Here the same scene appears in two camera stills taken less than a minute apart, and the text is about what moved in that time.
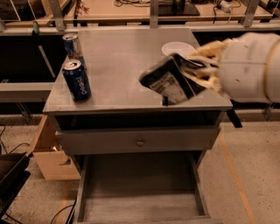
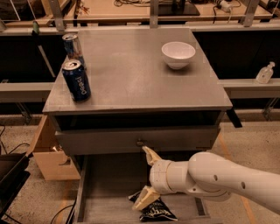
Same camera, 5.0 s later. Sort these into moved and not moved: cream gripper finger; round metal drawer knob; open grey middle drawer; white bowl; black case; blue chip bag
Moved: cream gripper finger; blue chip bag
Not moved: round metal drawer knob; white bowl; black case; open grey middle drawer
